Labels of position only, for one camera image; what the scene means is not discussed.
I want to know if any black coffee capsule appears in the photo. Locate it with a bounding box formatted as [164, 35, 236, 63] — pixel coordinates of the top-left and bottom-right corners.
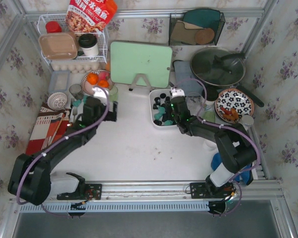
[154, 97, 161, 106]
[153, 119, 162, 126]

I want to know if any white storage basket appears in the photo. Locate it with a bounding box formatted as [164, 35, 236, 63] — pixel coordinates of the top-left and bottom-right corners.
[149, 88, 178, 130]

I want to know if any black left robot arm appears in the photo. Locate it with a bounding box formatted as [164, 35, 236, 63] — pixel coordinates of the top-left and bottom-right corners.
[7, 96, 118, 205]

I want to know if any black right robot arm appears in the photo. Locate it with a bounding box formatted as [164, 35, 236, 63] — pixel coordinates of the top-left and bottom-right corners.
[168, 96, 260, 198]

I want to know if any white coffee cup black lid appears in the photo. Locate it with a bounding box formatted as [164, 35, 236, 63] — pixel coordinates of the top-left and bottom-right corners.
[78, 33, 99, 57]

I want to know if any green translucent cup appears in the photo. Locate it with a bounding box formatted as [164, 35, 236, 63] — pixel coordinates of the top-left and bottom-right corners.
[109, 86, 118, 102]

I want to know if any pink fruit plate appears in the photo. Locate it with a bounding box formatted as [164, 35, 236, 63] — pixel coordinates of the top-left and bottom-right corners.
[81, 70, 114, 96]

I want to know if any grey blue rectangular tray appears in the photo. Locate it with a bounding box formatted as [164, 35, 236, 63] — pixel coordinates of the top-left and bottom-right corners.
[173, 60, 203, 96]

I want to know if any green cup right side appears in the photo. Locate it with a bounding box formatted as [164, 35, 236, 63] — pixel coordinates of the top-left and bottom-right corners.
[203, 111, 216, 122]

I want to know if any grey glass cup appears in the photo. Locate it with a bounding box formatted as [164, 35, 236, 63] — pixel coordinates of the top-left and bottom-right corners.
[69, 84, 84, 100]

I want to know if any white round strainer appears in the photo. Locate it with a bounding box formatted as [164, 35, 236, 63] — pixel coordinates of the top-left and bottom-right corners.
[47, 92, 68, 111]

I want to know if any green cutting board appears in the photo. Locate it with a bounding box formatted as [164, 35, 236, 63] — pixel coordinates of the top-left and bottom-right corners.
[110, 41, 172, 88]

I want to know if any egg carton tray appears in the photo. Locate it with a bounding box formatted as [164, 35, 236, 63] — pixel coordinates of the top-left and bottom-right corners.
[51, 61, 106, 74]

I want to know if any striped red cloth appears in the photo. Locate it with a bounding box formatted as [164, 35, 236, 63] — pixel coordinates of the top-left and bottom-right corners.
[25, 103, 71, 155]

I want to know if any floral patterned plate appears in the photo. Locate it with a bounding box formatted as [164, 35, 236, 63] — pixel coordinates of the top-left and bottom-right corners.
[214, 88, 255, 124]

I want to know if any clear lidded container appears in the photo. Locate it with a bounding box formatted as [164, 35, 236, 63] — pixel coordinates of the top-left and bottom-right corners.
[48, 70, 70, 94]

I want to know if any black frying pan with lid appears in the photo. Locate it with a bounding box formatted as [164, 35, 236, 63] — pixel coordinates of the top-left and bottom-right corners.
[190, 47, 264, 108]

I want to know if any white bottle blue label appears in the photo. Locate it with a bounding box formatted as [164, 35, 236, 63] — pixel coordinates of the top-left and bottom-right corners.
[239, 115, 254, 130]

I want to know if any round cork coaster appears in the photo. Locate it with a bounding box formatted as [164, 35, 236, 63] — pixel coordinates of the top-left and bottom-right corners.
[194, 28, 215, 45]

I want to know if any brown square container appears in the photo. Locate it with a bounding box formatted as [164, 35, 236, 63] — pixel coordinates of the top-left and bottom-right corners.
[38, 32, 78, 60]

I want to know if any black mesh organizer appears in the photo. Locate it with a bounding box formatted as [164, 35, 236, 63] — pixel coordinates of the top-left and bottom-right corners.
[168, 8, 225, 46]

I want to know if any red snack bag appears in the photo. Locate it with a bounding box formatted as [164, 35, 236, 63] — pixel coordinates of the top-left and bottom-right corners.
[65, 0, 118, 33]

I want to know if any red jar lid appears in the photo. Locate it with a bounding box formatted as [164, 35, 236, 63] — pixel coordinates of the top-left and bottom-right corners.
[45, 21, 62, 34]

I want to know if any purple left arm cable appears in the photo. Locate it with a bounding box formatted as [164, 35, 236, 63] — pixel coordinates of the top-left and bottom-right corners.
[15, 86, 110, 219]

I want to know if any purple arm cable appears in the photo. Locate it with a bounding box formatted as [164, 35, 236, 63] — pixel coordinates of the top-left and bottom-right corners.
[171, 78, 262, 218]
[15, 86, 110, 219]

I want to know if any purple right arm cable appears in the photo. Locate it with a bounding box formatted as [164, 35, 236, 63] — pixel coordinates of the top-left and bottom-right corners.
[171, 78, 262, 218]

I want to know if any white wire rack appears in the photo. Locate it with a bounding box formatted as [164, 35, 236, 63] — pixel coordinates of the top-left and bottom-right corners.
[37, 13, 109, 64]

